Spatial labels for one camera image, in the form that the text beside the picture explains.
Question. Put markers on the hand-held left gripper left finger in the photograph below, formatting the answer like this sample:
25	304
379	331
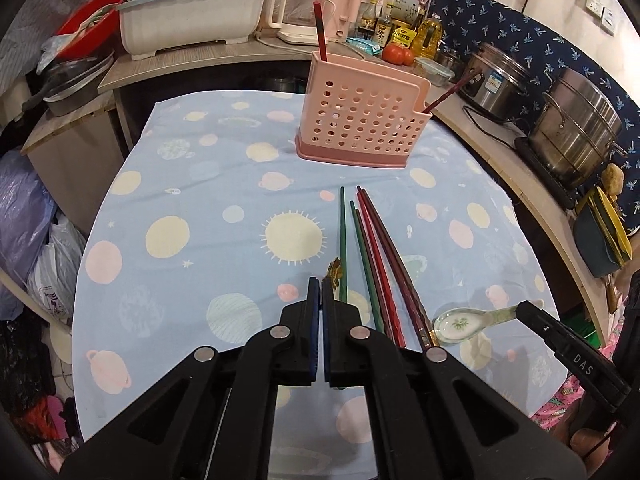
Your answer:
313	330

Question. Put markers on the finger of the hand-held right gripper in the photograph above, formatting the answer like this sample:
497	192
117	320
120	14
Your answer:
575	355

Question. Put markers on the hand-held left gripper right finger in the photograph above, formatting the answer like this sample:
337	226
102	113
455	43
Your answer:
327	340

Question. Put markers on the green chopstick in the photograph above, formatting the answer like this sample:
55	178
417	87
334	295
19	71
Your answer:
364	260
343	240

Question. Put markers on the dark brown chopstick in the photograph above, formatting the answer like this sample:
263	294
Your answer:
398	270

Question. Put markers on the white floral ceramic spoon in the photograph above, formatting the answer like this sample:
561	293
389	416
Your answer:
455	327

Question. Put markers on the pink perforated utensil holder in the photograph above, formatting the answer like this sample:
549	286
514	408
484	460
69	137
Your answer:
360	120

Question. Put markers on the dark twisted chopstick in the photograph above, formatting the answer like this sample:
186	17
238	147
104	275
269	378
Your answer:
450	92

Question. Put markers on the red and black chopstick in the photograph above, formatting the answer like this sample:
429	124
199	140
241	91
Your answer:
320	35

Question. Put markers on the person's right hand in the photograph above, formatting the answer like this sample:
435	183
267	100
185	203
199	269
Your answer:
587	447

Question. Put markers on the pink patterned clothing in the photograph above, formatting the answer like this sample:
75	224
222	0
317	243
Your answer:
557	400

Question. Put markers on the green and yellow dustpan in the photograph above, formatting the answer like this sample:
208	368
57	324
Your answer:
597	240

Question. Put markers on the brown potato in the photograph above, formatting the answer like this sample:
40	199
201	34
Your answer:
612	180

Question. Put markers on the curved wooden counter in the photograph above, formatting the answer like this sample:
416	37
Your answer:
525	195

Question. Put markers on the black induction cooker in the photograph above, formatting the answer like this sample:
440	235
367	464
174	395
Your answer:
545	175

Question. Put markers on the blue planet-print tablecloth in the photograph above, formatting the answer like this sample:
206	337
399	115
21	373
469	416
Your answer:
200	185

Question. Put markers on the large steel pot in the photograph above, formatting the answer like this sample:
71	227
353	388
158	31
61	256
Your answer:
575	130

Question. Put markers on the white plastic bag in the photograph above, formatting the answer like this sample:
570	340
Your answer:
57	270

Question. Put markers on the steel rice cooker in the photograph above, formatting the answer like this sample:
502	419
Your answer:
495	85

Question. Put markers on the glass food container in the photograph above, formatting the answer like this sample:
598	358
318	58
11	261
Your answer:
432	71

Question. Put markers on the dark cloth pile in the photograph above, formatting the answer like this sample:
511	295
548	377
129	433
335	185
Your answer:
30	375

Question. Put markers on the red tomato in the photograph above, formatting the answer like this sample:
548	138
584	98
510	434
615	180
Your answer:
393	53
409	58

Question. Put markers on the blue snack packet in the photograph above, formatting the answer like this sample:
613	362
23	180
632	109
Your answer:
365	46

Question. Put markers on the grey wooden counter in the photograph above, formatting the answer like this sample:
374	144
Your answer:
200	62

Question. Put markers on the wooden cabinet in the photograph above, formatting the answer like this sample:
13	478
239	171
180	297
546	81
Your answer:
70	160

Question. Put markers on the small steel pot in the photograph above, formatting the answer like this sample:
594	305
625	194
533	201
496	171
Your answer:
452	62

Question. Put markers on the labelled sauce bottle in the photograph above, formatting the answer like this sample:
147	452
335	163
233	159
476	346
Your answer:
384	30

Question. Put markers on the yellow seasoning packet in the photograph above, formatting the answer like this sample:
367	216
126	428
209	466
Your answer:
405	35

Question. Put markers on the purple plastic bag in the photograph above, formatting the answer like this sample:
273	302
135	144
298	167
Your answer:
22	220

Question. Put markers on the cooking oil bottle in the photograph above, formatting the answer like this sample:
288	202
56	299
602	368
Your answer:
430	37

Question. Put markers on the pink electric kettle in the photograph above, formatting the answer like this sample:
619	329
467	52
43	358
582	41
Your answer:
345	10

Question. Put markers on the glass electric kettle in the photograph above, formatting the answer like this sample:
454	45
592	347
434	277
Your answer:
280	10

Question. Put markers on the navy leaf-print cloth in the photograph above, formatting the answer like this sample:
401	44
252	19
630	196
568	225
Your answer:
525	30

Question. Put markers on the white dish drainer basin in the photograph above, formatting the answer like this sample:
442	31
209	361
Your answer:
190	20

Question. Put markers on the white and green carton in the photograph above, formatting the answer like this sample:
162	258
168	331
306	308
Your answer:
400	5

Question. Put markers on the black frying pan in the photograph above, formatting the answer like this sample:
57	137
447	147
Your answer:
70	90

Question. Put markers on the red plastic basin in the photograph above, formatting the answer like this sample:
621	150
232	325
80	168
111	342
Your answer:
82	25

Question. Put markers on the grey striped cloth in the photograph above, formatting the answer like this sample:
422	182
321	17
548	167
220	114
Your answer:
30	35

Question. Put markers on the white wall socket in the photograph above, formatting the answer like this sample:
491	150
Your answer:
602	15

